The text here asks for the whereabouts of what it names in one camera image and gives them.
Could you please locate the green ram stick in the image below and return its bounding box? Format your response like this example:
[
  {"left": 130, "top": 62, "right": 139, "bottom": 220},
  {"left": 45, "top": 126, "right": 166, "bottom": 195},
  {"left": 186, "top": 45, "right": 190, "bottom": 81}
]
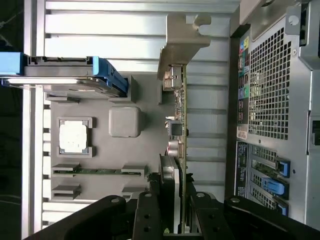
[{"left": 53, "top": 168, "right": 146, "bottom": 175}]

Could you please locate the grey parts rack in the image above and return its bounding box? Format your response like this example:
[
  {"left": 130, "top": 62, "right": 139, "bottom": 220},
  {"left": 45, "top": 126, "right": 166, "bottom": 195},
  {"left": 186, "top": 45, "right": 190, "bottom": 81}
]
[{"left": 41, "top": 74, "right": 164, "bottom": 205}]

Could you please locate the silver cpu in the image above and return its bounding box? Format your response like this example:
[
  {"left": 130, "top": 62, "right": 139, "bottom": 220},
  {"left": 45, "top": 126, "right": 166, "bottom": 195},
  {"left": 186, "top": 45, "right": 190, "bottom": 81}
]
[{"left": 58, "top": 119, "right": 90, "bottom": 153}]

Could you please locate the open grey pc case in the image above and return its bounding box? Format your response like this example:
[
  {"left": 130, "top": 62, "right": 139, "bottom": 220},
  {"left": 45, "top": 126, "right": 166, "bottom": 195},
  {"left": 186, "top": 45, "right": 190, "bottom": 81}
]
[{"left": 229, "top": 0, "right": 320, "bottom": 232}]

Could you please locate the silver hard disk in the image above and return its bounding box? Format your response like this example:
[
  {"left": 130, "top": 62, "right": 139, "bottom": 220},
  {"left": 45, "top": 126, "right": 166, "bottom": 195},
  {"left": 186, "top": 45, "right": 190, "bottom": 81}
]
[{"left": 1, "top": 55, "right": 112, "bottom": 99}]

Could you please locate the blue disk carrier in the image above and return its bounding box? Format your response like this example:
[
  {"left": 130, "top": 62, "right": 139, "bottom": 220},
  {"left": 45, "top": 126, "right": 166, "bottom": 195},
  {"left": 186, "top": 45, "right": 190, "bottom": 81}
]
[{"left": 0, "top": 51, "right": 129, "bottom": 98}]

